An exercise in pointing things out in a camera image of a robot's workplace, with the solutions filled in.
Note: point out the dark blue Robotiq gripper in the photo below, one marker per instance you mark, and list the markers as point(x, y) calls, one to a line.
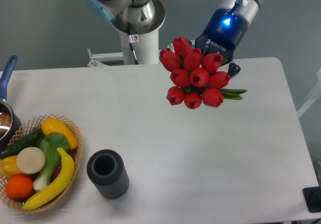
point(222, 35)

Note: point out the red tulip bouquet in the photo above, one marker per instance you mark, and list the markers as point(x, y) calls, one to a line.
point(196, 76)

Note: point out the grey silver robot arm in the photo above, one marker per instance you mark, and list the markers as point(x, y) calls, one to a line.
point(138, 23)

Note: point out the dark grey ribbed vase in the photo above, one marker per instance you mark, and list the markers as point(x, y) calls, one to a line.
point(107, 172)

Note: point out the black device at table edge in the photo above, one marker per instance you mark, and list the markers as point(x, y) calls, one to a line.
point(312, 198)

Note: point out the red fruit under banana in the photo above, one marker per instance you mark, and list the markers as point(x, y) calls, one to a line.
point(71, 153)

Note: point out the yellow banana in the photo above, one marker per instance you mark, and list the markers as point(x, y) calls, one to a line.
point(56, 187)

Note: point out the green bok choy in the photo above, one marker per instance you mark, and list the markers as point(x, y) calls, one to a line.
point(49, 144)

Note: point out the green cucumber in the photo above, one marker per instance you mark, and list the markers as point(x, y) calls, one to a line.
point(29, 140)

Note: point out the woven wicker basket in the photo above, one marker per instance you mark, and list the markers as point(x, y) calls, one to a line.
point(30, 126)

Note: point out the beige round radish slice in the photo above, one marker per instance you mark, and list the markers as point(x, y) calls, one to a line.
point(30, 160)

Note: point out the orange fruit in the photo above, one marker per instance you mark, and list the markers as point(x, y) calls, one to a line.
point(19, 186)

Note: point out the yellow bell pepper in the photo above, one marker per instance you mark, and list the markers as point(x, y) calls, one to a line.
point(9, 167)

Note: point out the white frame at right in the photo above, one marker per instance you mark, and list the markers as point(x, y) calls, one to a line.
point(311, 97)

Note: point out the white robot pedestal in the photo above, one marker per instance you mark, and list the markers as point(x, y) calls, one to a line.
point(135, 49)

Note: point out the blue handled saucepan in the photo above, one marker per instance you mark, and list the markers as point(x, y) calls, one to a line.
point(10, 123)

